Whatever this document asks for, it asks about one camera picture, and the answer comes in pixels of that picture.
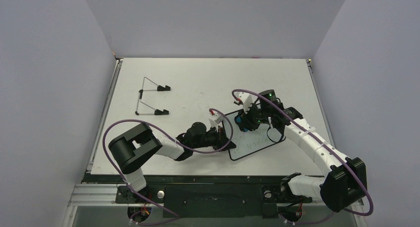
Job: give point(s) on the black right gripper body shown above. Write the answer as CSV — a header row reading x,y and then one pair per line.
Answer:
x,y
247,121

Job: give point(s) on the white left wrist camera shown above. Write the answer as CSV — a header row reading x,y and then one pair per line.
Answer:
x,y
215,119

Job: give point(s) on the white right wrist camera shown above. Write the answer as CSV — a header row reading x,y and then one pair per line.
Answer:
x,y
243,99

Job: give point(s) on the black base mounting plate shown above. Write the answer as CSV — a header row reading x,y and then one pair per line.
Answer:
x,y
206,196

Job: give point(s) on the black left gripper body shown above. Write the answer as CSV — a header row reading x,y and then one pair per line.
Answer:
x,y
214,139

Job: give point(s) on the black framed small whiteboard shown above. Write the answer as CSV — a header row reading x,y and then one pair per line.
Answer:
x,y
249,142

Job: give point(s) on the wire whiteboard stand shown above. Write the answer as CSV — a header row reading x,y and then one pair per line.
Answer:
x,y
147,100

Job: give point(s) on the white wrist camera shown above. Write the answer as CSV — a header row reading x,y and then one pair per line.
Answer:
x,y
243,99
215,119

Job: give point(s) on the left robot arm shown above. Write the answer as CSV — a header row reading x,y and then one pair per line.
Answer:
x,y
132,149

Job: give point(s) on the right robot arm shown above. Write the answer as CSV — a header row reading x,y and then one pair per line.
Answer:
x,y
344,179

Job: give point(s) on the blue whiteboard eraser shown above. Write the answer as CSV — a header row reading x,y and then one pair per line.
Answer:
x,y
242,123

